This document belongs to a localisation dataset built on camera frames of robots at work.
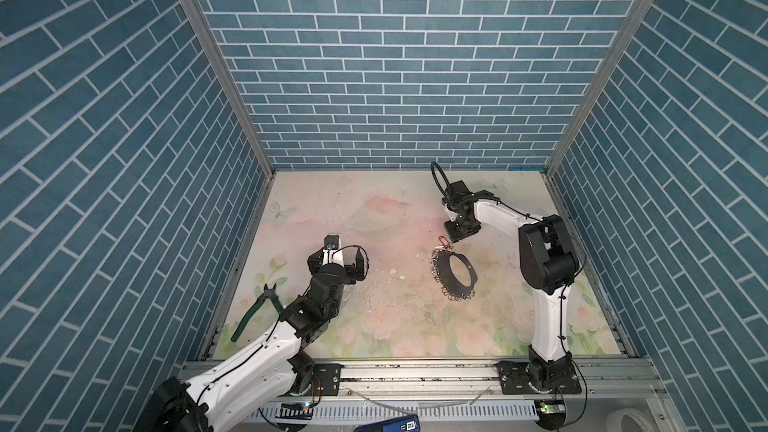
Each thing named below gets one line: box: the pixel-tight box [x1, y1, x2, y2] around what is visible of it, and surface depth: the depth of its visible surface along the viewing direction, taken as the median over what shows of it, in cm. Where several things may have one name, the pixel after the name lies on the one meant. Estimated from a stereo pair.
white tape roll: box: [605, 408, 655, 432], surface depth 69 cm
